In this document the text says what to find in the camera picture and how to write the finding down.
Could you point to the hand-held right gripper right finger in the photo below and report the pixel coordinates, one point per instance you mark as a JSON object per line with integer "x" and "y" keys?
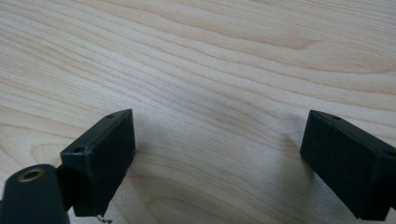
{"x": 348, "y": 161}

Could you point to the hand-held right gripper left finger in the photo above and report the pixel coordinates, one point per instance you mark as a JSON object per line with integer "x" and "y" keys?
{"x": 99, "y": 165}

